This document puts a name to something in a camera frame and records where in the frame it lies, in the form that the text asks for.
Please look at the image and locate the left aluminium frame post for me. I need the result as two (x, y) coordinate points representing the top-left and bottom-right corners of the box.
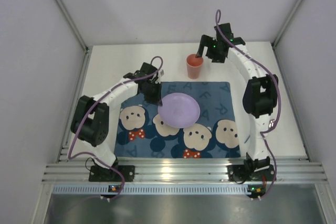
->
(38, 0), (89, 51)

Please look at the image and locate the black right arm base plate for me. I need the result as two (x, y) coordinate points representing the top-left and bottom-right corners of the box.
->
(227, 165), (275, 184)

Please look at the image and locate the purple plastic plate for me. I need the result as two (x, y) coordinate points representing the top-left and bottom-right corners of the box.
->
(158, 93), (201, 129)

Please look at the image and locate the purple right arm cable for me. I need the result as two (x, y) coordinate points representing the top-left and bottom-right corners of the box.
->
(215, 9), (279, 198)

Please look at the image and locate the metal spoon patterned handle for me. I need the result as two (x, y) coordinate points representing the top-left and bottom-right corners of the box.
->
(269, 119), (276, 128)

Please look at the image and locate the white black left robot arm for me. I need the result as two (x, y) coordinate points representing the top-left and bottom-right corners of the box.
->
(68, 62), (162, 169)

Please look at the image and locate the blue slotted cable duct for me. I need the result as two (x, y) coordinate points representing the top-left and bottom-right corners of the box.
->
(52, 184), (266, 195)

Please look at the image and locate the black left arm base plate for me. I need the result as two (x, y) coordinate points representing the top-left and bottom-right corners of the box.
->
(88, 165), (135, 182)

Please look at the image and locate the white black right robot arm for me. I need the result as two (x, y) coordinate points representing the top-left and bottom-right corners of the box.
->
(196, 23), (281, 180)

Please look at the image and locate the right aluminium frame post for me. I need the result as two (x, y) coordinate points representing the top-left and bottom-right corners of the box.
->
(271, 0), (322, 48)

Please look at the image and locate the aluminium mounting rail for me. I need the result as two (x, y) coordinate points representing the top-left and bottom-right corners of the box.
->
(42, 157), (328, 184)

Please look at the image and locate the coral plastic cup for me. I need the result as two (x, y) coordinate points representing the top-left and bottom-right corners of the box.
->
(186, 54), (204, 79)

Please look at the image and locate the aluminium frame post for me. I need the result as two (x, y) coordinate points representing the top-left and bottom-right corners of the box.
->
(38, 0), (89, 51)
(271, 0), (322, 48)

